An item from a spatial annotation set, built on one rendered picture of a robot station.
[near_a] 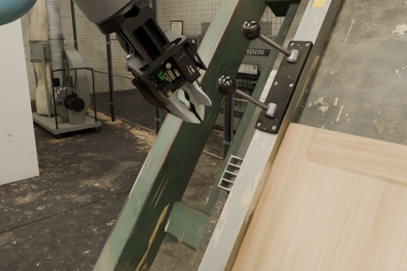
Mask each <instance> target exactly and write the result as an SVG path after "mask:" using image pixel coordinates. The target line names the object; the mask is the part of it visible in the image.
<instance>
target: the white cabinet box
mask: <svg viewBox="0 0 407 271"><path fill-rule="evenodd" d="M35 176H39V168H38V158H37V152H36V143H35V134H34V127H33V118H32V113H31V103H30V93H29V88H28V78H27V69H26V63H25V53H24V44H23V38H22V28H21V19H20V18H19V19H17V20H15V21H13V22H11V23H9V24H5V25H1V26H0V185H2V184H6V183H11V182H14V181H18V180H23V179H26V178H30V177H35Z"/></svg>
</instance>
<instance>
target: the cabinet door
mask: <svg viewBox="0 0 407 271"><path fill-rule="evenodd" d="M231 271H407V146H405V145H399V144H396V143H390V142H384V141H381V140H376V139H370V138H366V137H361V136H357V135H351V134H345V133H342V132H336V131H330V130H327V129H321V128H315V127H312V126H306V125H300V124H296V123H291V122H290V123H289V124H288V127H287V129H286V132H285V135H284V137H283V140H282V142H281V144H280V147H279V150H278V152H277V155H276V158H275V159H274V163H273V165H272V167H271V170H270V173H269V175H268V178H267V180H266V182H265V185H264V187H263V190H262V193H261V195H260V198H259V201H258V202H257V205H256V208H255V210H254V213H253V216H252V218H251V221H250V223H249V225H248V228H247V231H246V233H245V236H244V238H243V241H242V244H241V245H240V248H239V251H238V253H237V256H236V259H235V261H234V264H233V266H232V268H231Z"/></svg>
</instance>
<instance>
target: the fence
mask: <svg viewBox="0 0 407 271"><path fill-rule="evenodd" d="M341 1H342V0H327V2H326V4H325V6H324V7H312V4H313V2H314V0H309V3H308V6H307V8H306V10H305V13H304V15H303V18H302V20H301V23H300V25H299V27H298V30H297V32H296V35H295V37H294V39H293V40H294V41H312V43H313V47H312V49H311V52H310V54H309V56H308V59H307V62H306V64H305V67H304V69H303V72H302V75H301V77H300V79H299V82H298V84H297V87H296V90H295V92H294V94H293V97H292V99H291V102H290V105H289V107H288V109H287V112H286V114H285V117H284V119H283V122H282V124H281V127H280V129H279V132H278V133H277V134H274V133H271V132H266V131H261V130H258V129H256V132H255V133H254V136H253V139H252V141H251V143H250V146H249V148H248V150H247V153H246V155H245V158H244V160H243V162H242V165H241V167H240V169H239V172H238V175H237V177H236V179H235V182H234V184H233V187H232V189H231V192H230V194H229V196H228V199H227V201H226V203H225V206H224V208H223V211H222V213H221V215H220V218H219V221H218V222H217V225H216V228H215V230H214V232H213V235H212V237H211V239H210V242H209V244H208V247H207V249H206V252H205V254H204V256H203V259H202V261H201V264H200V266H199V268H198V271H231V268H232V266H233V264H234V261H235V259H236V256H237V253H238V251H239V248H240V245H241V244H242V241H243V238H244V236H245V233H246V231H247V228H248V225H249V223H250V221H251V218H252V216H253V213H254V210H255V208H256V205H257V202H258V201H259V198H260V195H261V193H262V190H263V187H264V185H265V182H266V180H267V178H268V175H269V173H270V170H271V167H272V165H273V163H274V159H275V158H276V155H277V152H278V150H279V147H280V144H281V142H282V140H283V137H284V135H285V132H286V129H287V127H288V124H289V123H290V122H291V123H294V121H295V119H296V116H297V113H298V111H299V108H300V106H301V103H302V100H303V98H304V96H305V93H306V90H307V88H308V85H309V83H310V80H311V78H312V75H313V72H314V70H315V68H316V65H317V62H318V60H319V57H320V55H321V52H322V50H323V47H324V44H325V42H326V39H327V37H328V35H329V31H330V29H331V27H332V24H333V22H334V19H335V16H336V14H337V11H338V9H339V7H340V3H341Z"/></svg>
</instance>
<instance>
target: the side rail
mask: <svg viewBox="0 0 407 271"><path fill-rule="evenodd" d="M266 7H267V3H266V1H265V0H221V2H220V5H219V7H218V9H217V11H216V13H215V15H214V18H213V20H212V21H211V24H210V26H209V27H208V30H207V32H206V34H205V36H204V38H203V40H202V43H201V45H200V47H199V49H198V51H197V53H198V55H199V57H200V58H201V59H202V61H203V63H204V64H205V66H206V68H207V69H208V70H207V71H205V70H203V69H201V70H199V72H200V74H201V77H199V78H198V79H197V80H198V82H199V83H200V85H201V88H202V91H203V92H204V93H205V94H206V95H207V96H208V97H209V99H210V100H211V103H212V105H211V106H206V105H205V112H204V119H203V121H201V122H200V123H190V122H186V121H184V120H182V119H180V118H178V117H176V116H173V115H171V114H170V113H168V114H167V116H166V118H165V120H164V122H163V124H162V126H161V128H160V131H159V133H158V135H157V137H156V139H155V141H154V143H153V145H152V147H151V149H150V151H149V153H148V156H147V158H146V160H145V162H144V164H143V166H142V169H141V171H140V173H139V175H138V176H137V179H136V181H135V183H134V185H133V187H132V189H131V191H130V194H129V196H128V198H127V200H126V202H125V204H124V206H123V208H122V210H121V212H120V214H119V216H118V218H117V221H116V223H115V225H114V227H113V229H112V231H111V234H110V236H109V237H108V240H107V242H106V243H105V246H104V248H103V250H102V252H101V254H100V256H99V259H98V261H97V263H96V265H95V267H94V269H93V271H150V269H151V266H152V264H153V262H154V259H155V257H156V255H157V253H158V250H159V248H160V245H161V244H162V242H163V239H164V237H165V234H166V233H164V232H163V227H164V224H165V222H166V220H167V218H168V215H169V213H170V211H171V208H172V207H173V204H174V202H176V201H181V199H182V196H183V194H184V192H185V190H186V188H187V185H188V183H189V180H190V178H191V176H192V174H193V171H194V169H195V167H196V165H197V163H198V160H199V158H200V155H201V153H202V151H203V149H204V147H205V144H206V142H207V140H208V138H209V136H210V133H211V131H212V128H213V126H214V124H215V122H216V120H217V117H218V115H219V113H220V111H221V109H222V106H223V103H224V101H225V99H226V97H227V96H224V95H222V94H221V93H219V92H218V90H217V87H216V84H217V81H218V79H219V78H220V77H221V76H224V75H229V76H232V77H234V78H235V77H236V74H237V72H238V70H239V68H240V65H241V63H242V61H243V59H244V57H245V54H246V52H247V49H248V47H249V46H250V43H251V41H249V40H247V39H245V38H244V37H243V36H242V32H241V29H242V26H243V24H244V23H245V22H246V21H249V20H254V21H257V22H258V23H259V22H260V20H261V18H262V16H263V13H264V11H265V9H266Z"/></svg>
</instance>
